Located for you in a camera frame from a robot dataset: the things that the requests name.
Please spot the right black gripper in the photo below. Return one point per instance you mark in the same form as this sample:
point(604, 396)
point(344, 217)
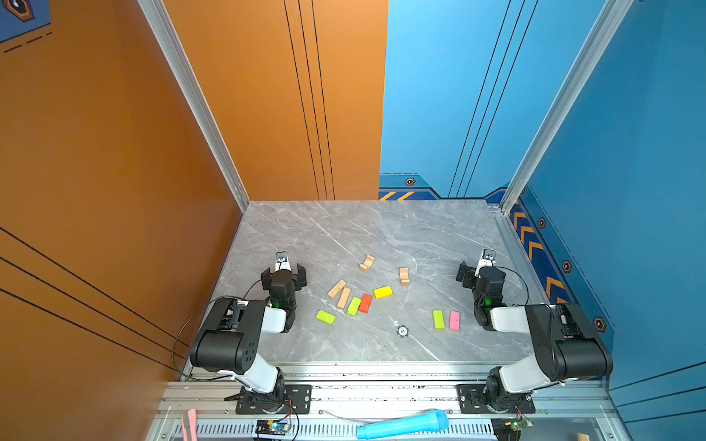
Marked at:
point(466, 275)

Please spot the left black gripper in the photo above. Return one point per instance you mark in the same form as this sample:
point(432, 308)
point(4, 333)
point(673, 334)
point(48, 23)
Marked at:
point(267, 278)

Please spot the printed natural wood plank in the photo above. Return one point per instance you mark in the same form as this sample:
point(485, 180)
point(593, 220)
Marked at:
point(337, 289)

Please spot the plain natural wood plank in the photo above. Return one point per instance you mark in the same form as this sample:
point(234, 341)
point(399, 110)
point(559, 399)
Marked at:
point(344, 298)

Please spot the wooden arch block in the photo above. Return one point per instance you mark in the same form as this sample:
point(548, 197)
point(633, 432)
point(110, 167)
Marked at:
point(404, 277)
point(367, 264)

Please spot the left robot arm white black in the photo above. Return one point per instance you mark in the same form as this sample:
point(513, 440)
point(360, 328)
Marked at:
point(228, 340)

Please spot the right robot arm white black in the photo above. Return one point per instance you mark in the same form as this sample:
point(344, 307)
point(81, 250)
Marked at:
point(565, 346)

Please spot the pink wood block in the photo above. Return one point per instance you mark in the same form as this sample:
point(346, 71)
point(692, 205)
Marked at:
point(455, 321)

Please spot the lone green wood block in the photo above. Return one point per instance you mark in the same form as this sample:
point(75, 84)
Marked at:
point(326, 317)

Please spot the green block beside pink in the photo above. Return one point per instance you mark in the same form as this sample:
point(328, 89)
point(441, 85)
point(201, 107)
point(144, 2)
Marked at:
point(438, 320)

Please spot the green block beside red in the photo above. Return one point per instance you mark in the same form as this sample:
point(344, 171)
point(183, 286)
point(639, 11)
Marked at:
point(354, 306)

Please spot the red wood block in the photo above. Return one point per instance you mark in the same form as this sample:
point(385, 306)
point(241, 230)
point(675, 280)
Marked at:
point(365, 304)

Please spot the yellow wood block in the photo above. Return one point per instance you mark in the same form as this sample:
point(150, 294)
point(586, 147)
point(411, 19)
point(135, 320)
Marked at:
point(384, 292)

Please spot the blue poker chip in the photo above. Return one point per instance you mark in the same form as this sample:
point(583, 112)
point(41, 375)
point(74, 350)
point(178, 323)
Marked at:
point(402, 331)

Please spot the cyan toy microphone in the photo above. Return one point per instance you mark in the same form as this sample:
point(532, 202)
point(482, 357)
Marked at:
point(432, 421)

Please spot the small circuit board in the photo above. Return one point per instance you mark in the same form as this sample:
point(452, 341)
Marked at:
point(273, 429)

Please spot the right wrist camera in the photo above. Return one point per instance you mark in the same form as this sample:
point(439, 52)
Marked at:
point(488, 258)

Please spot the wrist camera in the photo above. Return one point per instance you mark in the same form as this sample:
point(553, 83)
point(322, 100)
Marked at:
point(488, 258)
point(282, 261)

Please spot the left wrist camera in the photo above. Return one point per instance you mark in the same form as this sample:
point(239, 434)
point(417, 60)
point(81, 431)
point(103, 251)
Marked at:
point(282, 261)

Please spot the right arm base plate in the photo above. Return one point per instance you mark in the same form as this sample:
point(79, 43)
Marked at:
point(479, 399)

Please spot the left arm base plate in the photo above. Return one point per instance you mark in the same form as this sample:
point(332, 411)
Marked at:
point(296, 398)

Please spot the aluminium rail frame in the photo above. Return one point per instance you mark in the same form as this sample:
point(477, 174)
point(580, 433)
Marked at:
point(348, 395)

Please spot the left corner aluminium post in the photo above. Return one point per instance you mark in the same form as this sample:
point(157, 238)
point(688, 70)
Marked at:
point(172, 48)

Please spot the corner aluminium post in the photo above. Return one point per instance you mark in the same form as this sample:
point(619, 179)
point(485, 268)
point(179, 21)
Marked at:
point(601, 34)
point(172, 48)

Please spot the right corner aluminium post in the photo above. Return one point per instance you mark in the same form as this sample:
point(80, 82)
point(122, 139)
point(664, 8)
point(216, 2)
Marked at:
point(601, 34)

